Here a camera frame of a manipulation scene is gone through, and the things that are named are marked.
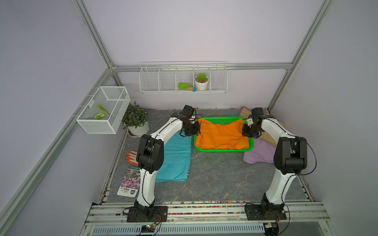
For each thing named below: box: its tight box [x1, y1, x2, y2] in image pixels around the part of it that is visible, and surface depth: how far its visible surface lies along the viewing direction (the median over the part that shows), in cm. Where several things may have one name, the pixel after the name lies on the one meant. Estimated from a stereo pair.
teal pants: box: [155, 130, 193, 183], surface depth 91 cm
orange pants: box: [195, 117, 250, 150], surface depth 97 cm
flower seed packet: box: [116, 168, 141, 198], surface depth 84 cm
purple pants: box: [243, 137, 277, 165], surface depth 94 cm
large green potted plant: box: [122, 100, 151, 138], surface depth 93 cm
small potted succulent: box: [194, 72, 210, 91], surface depth 93 cm
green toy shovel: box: [178, 82, 197, 92], surface depth 101 cm
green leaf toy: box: [94, 103, 111, 120], surface depth 77 cm
